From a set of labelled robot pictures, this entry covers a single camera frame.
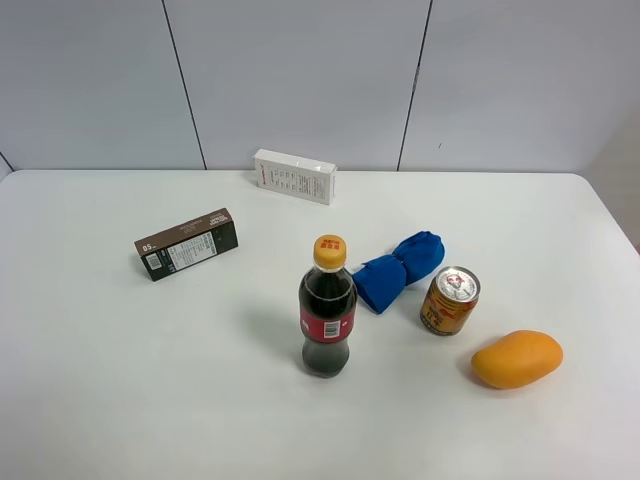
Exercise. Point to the yellow mango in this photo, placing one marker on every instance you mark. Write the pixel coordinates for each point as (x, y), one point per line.
(517, 359)

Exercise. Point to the gold energy drink can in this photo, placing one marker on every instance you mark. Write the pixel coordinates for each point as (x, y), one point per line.
(452, 295)

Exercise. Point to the blue rolled cloth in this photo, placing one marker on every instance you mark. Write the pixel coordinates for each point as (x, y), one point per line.
(380, 281)

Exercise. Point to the brown carton box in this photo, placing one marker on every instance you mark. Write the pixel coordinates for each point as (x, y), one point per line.
(175, 249)

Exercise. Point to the cola bottle with yellow cap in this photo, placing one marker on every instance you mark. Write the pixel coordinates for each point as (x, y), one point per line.
(327, 303)

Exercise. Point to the white carton box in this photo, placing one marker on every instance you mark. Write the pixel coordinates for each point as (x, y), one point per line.
(295, 176)

